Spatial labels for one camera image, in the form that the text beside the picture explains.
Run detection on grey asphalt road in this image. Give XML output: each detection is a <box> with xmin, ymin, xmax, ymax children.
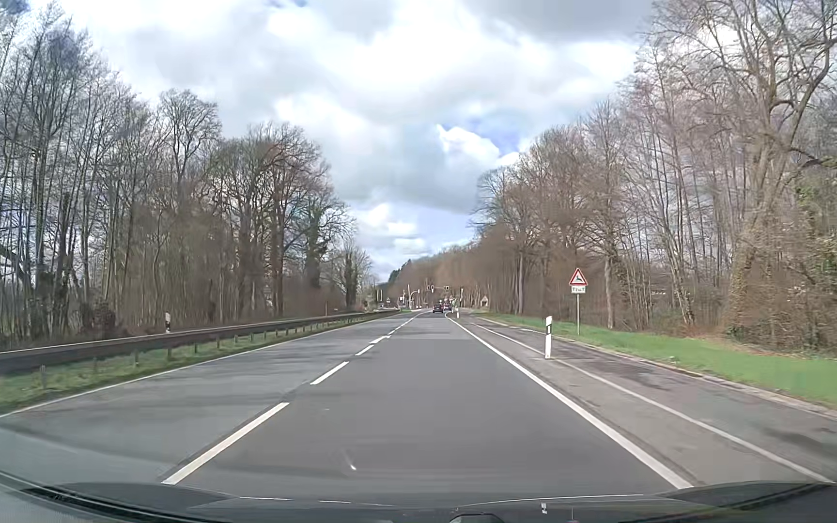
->
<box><xmin>0</xmin><ymin>308</ymin><xmax>837</xmax><ymax>502</ymax></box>

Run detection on triangular warning road sign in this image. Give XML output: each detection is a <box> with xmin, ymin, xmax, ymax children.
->
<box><xmin>569</xmin><ymin>267</ymin><xmax>589</xmax><ymax>337</ymax></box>

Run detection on road markings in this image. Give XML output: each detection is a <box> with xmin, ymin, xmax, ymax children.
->
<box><xmin>0</xmin><ymin>309</ymin><xmax>835</xmax><ymax>488</ymax></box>

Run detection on car's own bonnet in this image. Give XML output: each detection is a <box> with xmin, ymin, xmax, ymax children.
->
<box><xmin>0</xmin><ymin>452</ymin><xmax>837</xmax><ymax>523</ymax></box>

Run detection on bare wood behind grass verge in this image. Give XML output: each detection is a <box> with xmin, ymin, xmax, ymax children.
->
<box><xmin>388</xmin><ymin>0</ymin><xmax>837</xmax><ymax>358</ymax></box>

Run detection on grass verge beside wood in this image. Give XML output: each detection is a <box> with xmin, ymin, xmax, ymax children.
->
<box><xmin>471</xmin><ymin>311</ymin><xmax>837</xmax><ymax>421</ymax></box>

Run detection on grey metal guard rail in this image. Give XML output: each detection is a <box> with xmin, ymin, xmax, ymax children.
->
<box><xmin>0</xmin><ymin>309</ymin><xmax>402</xmax><ymax>387</ymax></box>

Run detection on bare wood behind guard rail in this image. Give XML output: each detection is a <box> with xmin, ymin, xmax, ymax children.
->
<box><xmin>0</xmin><ymin>0</ymin><xmax>377</xmax><ymax>357</ymax></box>

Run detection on grass verge beside guard rail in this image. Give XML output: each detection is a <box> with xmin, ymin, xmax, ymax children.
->
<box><xmin>0</xmin><ymin>312</ymin><xmax>398</xmax><ymax>419</ymax></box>

